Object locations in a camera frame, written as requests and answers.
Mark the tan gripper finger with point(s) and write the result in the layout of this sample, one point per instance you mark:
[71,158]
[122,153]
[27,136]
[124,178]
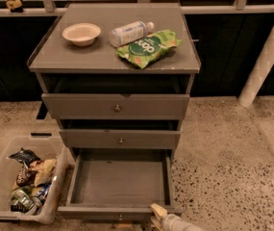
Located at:
[157,223]
[158,210]

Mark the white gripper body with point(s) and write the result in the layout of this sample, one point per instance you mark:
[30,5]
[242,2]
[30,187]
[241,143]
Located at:
[172,222]

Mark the grey bottom drawer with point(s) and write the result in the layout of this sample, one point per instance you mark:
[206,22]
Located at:
[119,185]

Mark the grey drawer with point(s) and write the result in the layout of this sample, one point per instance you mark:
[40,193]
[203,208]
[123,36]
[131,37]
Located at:
[116,106]
[119,185]
[131,139]

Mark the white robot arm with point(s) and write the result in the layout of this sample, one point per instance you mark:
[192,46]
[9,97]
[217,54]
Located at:
[193,227]

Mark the grey middle drawer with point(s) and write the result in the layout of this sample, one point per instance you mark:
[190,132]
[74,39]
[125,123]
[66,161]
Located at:
[131,139]

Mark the grey drawer cabinet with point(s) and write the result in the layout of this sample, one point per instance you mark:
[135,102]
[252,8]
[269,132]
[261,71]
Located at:
[62,67]

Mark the grey top drawer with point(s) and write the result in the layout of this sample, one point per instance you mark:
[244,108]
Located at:
[116,106]

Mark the blue soda can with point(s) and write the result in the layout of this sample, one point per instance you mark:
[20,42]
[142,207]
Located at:
[40,197]

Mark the green soda can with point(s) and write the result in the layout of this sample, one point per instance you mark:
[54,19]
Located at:
[21,201]

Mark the brown snack bag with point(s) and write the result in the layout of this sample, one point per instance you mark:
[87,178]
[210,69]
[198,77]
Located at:
[25,177]

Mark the dark blue snack bag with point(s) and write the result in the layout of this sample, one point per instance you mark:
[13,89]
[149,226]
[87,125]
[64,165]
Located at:
[25,156]

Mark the green snack bag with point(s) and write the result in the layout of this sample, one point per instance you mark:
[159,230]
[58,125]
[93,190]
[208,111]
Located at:
[148,50]

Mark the clear plastic bin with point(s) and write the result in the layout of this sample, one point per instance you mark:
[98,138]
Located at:
[45,148]

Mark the clear plastic water bottle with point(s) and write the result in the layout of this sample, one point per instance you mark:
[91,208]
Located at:
[130,32]

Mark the white paper bowl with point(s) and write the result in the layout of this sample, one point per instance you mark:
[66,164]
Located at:
[82,34]

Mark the white diagonal pillar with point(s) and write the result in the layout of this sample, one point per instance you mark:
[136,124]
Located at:
[260,71]

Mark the yellow black toy figure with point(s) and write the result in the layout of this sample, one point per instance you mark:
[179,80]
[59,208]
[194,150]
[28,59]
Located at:
[15,6]

